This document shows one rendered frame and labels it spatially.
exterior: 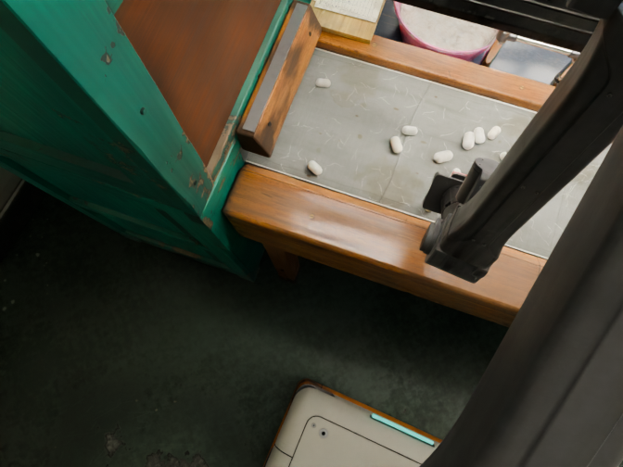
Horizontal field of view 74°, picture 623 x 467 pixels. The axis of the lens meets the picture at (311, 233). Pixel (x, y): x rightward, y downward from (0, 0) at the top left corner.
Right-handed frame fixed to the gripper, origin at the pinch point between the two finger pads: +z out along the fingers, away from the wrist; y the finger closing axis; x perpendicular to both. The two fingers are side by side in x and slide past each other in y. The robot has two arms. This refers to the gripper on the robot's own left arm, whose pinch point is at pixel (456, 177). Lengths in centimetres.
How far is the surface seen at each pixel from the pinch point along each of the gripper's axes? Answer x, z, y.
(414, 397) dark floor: 88, 22, -24
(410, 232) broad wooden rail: 10.8, -4.9, 4.4
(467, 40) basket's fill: -17.7, 33.0, 3.8
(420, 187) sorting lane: 6.0, 4.4, 4.6
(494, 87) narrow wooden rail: -12.1, 21.5, -3.6
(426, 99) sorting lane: -6.6, 19.2, 8.5
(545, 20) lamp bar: -26.5, -8.2, 0.4
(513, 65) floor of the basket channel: -14.8, 38.3, -8.7
